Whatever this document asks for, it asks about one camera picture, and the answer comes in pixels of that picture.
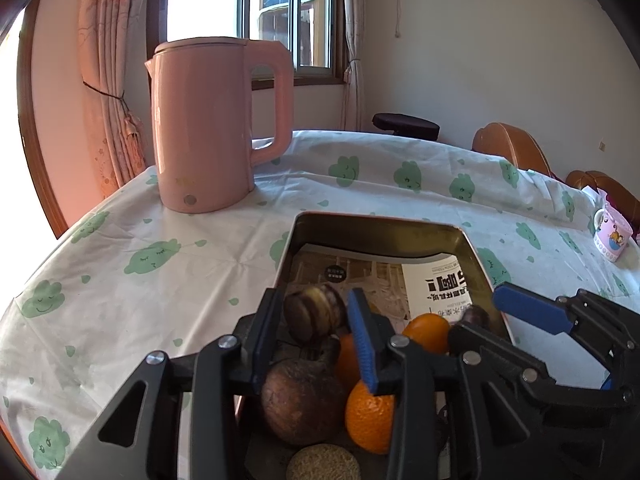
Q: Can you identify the small dark snack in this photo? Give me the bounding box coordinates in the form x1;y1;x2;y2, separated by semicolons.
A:
460;305;488;328

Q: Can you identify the orange mandarin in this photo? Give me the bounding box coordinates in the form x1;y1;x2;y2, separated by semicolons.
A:
345;380;396;455

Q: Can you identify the brown leather armchair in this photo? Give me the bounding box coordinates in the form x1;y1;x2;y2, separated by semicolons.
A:
471;122;556;178

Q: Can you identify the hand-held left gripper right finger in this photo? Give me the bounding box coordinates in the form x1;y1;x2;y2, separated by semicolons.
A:
346;287;546;480

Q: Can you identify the brown leather sofa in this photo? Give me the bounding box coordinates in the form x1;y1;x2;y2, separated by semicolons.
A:
565;170;640;241

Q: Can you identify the dark striped round snack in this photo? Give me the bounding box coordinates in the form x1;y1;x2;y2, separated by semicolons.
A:
283;284;349;345

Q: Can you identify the round layered cake snack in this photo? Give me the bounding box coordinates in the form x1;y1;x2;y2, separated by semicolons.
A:
286;444;362;480

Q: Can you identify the pink electric kettle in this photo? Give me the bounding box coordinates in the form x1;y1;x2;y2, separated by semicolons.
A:
145;37;295;214

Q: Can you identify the white tablecloth with green clouds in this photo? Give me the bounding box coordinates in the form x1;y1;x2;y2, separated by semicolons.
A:
0;130;640;480

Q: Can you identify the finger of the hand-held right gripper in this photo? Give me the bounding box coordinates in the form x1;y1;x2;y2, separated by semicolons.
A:
492;282;574;337
447;323;559;387

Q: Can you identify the printed paper leaflet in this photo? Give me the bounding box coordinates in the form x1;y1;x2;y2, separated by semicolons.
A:
287;243;473;331

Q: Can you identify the pink cartoon cup with lid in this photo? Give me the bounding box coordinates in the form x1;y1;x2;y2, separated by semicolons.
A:
593;201;633;263

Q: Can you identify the pink patterned curtain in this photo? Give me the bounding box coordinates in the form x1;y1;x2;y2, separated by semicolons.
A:
77;0;173;201

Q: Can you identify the sliding glass window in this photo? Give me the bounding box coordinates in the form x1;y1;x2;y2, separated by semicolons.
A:
147;0;346;91

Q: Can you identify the pink metal tin box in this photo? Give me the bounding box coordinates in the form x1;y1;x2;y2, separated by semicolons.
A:
235;211;513;480

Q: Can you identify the small orange kumquat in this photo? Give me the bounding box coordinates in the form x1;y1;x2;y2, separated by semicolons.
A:
402;312;451;356
334;334;362;396

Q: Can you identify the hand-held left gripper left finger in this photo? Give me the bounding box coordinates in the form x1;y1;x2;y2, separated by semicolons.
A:
62;287;286;480

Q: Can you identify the beige curtain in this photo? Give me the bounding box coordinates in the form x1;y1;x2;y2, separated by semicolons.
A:
340;0;368;131

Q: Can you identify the dark round stool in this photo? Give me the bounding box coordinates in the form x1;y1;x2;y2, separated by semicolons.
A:
372;113;441;141

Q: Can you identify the purple passion fruit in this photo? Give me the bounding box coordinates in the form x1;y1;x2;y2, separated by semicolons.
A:
261;358;346;446

